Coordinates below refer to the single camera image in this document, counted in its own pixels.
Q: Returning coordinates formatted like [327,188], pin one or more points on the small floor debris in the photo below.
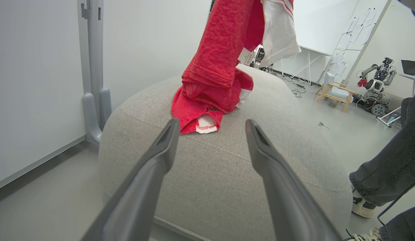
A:
[322,125]

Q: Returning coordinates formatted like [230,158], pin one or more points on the white floor rack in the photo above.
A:
[390,117]

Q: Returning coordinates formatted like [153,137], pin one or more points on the grey fabric sofa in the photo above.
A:
[227,174]

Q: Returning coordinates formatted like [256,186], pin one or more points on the black white background device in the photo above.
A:
[259,55]

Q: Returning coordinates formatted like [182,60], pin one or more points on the blue jeans leg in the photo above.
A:
[405,224]
[391,160]

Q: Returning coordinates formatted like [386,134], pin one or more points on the small wooden bench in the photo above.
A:
[338,92]

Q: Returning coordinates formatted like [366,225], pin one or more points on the white folding table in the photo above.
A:
[311,52]

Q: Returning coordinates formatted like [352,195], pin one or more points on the grey partition bottom rail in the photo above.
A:
[36,162]

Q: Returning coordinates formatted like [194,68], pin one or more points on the white sneaker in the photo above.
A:
[361,207]
[364,236]

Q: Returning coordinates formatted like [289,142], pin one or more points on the grey wheeled background robot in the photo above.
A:
[376,85]

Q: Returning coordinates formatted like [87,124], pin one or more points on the open black laptop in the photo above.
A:
[410,68]

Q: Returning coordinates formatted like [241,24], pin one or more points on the red sports jersey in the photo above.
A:
[211,67]

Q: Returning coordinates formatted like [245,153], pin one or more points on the white laptop desk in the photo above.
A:
[413,80]

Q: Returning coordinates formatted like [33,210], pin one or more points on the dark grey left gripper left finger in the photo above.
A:
[144,187]

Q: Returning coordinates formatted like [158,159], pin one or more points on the whiteboard with pinned papers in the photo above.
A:
[358,30]

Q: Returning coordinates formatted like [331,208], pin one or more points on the grey partition post with feet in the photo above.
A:
[93,67]

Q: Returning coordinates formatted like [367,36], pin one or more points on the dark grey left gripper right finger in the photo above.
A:
[281,194]

